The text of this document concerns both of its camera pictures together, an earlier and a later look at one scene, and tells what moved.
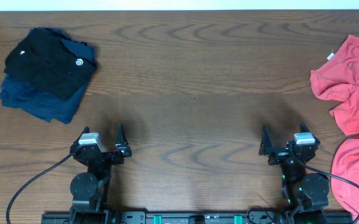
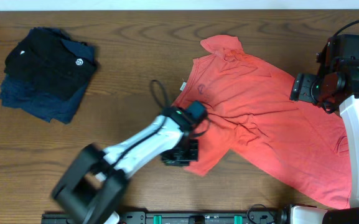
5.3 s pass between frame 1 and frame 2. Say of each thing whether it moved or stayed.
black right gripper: moved
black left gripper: moved
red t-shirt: moved
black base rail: stayed
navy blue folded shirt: stayed
